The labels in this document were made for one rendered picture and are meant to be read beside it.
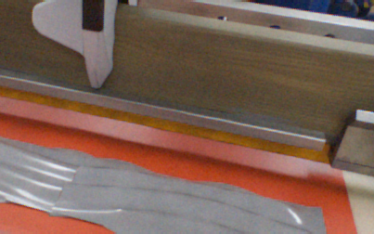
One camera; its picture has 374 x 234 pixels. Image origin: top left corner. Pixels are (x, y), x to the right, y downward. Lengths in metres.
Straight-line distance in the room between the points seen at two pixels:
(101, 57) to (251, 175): 0.15
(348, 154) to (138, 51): 0.18
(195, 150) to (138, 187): 0.07
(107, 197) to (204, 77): 0.11
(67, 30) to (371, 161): 0.24
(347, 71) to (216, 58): 0.09
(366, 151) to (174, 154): 0.15
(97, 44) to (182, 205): 0.13
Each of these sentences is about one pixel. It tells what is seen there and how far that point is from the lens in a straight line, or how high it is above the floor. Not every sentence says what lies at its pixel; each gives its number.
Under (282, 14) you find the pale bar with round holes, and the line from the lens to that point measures 0.49.
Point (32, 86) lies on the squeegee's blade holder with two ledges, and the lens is 0.32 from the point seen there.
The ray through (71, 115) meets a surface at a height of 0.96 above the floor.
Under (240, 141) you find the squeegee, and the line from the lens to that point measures 0.31.
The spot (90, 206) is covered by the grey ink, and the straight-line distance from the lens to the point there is 0.25.
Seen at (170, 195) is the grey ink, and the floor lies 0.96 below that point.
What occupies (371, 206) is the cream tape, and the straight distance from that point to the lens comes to 0.32.
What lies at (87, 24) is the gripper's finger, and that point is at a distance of 0.26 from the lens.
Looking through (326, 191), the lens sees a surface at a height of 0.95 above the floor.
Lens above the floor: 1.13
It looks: 30 degrees down
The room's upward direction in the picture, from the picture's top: 8 degrees clockwise
